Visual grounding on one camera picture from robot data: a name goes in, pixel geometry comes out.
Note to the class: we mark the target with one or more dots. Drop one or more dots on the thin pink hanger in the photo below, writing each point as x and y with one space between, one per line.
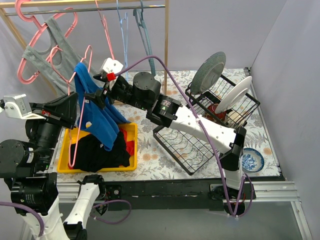
78 110
104 23

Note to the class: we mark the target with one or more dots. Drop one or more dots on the grey-blue hanger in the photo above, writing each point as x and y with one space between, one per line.
138 14

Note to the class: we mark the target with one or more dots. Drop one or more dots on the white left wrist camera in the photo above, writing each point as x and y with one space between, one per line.
18 107

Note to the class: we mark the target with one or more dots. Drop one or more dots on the cream bowl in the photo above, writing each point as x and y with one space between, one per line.
234 120

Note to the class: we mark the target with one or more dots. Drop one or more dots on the grey patterned plate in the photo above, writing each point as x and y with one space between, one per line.
208 73

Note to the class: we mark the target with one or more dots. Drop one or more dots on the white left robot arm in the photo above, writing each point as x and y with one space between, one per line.
24 168

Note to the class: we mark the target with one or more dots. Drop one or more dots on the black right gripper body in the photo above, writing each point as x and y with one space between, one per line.
105 91

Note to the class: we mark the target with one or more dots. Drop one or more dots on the grey tank top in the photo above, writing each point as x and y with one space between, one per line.
64 61

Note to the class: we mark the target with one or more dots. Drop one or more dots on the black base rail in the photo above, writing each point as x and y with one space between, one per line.
186 194

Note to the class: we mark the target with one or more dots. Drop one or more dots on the yellow plastic tray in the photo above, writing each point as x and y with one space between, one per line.
70 136

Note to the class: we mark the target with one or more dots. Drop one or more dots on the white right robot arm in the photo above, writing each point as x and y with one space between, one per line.
144 93

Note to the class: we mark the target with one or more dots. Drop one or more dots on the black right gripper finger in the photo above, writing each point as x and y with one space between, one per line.
98 97
102 77

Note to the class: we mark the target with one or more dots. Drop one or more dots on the black tank top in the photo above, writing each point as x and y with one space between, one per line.
92 159
91 140

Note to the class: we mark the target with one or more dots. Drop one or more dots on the blue white porcelain bowl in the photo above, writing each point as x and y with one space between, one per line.
252 160

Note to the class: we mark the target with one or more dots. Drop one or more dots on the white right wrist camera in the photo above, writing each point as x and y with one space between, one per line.
109 69

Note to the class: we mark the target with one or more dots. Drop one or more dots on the blue tank top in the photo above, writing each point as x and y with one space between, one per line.
102 123

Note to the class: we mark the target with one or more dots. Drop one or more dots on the floral table mat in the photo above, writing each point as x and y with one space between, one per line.
155 163

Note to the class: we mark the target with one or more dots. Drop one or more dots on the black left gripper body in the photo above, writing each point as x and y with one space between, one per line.
47 113

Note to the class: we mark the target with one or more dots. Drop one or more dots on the red bowl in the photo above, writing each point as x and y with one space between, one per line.
212 109

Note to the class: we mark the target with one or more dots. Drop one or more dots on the white plate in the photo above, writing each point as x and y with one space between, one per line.
234 95

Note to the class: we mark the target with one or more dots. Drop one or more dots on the black wire dish rack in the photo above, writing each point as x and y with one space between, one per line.
192 153

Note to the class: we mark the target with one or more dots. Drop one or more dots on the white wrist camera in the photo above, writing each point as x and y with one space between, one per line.
18 107
109 69

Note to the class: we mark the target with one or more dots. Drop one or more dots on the light blue hanger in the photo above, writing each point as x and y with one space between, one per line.
123 22

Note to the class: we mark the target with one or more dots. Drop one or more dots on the thick pink hanger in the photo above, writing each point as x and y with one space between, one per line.
30 52

